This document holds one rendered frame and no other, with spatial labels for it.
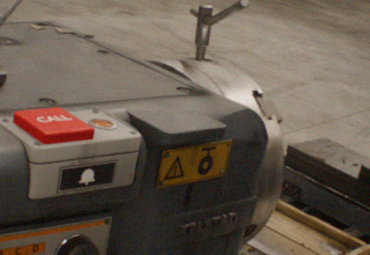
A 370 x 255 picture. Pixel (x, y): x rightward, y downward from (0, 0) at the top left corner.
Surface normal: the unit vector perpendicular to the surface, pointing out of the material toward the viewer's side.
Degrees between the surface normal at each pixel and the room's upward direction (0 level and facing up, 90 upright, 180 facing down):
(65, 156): 90
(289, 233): 0
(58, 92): 0
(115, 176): 90
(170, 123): 0
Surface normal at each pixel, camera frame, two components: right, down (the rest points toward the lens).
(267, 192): 0.70, 0.29
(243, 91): 0.50, -0.66
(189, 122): 0.20, -0.93
